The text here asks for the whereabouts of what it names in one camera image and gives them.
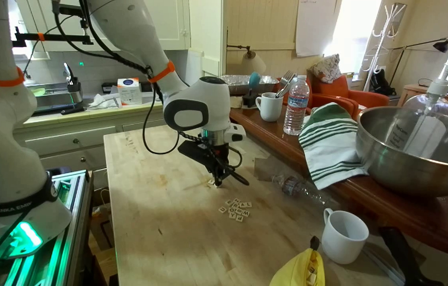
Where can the teal dish brush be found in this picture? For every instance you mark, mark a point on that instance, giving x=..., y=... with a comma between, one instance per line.
x=253, y=85

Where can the foil tray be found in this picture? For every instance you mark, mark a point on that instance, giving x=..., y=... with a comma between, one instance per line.
x=233, y=82

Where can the upright plastic water bottle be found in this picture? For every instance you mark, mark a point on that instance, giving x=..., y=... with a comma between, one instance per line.
x=296, y=107

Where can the clear pump soap bottle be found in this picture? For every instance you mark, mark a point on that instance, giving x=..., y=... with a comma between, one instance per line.
x=426, y=119

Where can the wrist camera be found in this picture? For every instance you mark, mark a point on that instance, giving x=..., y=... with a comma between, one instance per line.
x=192, y=153

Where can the white and blue carton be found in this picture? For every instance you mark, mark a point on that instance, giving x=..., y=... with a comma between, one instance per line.
x=129, y=92

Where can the black mount bar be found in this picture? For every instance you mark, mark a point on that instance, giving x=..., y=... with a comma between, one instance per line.
x=61, y=37

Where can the white kitchen counter cabinet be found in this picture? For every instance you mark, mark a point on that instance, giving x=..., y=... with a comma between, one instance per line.
x=73, y=139

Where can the yellow banana-shaped pouch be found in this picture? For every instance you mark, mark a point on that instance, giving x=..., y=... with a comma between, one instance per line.
x=297, y=270

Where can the patterned cushion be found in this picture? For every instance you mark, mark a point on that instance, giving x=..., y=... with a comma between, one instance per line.
x=327, y=68

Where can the black bag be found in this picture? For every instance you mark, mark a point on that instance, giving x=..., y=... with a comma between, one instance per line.
x=380, y=83

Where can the bunch of metal forks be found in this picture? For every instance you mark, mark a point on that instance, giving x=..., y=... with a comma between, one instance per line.
x=286, y=83

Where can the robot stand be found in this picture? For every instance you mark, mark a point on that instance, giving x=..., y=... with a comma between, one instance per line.
x=71, y=222

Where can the crushed clear plastic bottle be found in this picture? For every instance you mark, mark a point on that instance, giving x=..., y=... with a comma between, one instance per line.
x=293, y=186

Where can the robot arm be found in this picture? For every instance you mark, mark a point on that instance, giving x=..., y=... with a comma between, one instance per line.
x=1, y=119

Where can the brown wooden table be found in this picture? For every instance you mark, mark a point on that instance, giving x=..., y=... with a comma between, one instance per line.
x=426, y=222

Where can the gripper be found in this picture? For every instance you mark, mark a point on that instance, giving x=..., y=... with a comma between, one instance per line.
x=220, y=156

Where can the wall lamp with shade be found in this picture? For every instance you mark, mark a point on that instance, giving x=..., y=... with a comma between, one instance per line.
x=253, y=61

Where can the orange armchair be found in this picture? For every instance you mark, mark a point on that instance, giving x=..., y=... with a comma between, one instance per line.
x=362, y=97

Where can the green striped white towel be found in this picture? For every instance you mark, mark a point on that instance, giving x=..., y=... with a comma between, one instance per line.
x=329, y=143

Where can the large steel bowl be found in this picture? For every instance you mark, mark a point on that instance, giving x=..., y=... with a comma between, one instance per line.
x=414, y=171

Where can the white wall cabinets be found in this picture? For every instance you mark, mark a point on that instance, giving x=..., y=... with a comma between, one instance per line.
x=156, y=24

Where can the black floor lamp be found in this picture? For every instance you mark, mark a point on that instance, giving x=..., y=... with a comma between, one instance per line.
x=442, y=45

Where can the white door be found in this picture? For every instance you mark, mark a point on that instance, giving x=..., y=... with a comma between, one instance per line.
x=206, y=31

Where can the white paper sheet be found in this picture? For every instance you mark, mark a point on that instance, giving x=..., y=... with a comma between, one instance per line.
x=314, y=28

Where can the white coat rack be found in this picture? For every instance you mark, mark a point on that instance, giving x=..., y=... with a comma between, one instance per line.
x=382, y=35

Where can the white crumpled cloth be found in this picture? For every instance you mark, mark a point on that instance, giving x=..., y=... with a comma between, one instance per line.
x=102, y=102

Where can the white mug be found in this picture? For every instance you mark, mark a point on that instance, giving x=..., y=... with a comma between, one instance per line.
x=270, y=107
x=347, y=246

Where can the steel sink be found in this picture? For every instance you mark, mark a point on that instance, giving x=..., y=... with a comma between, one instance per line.
x=51, y=99

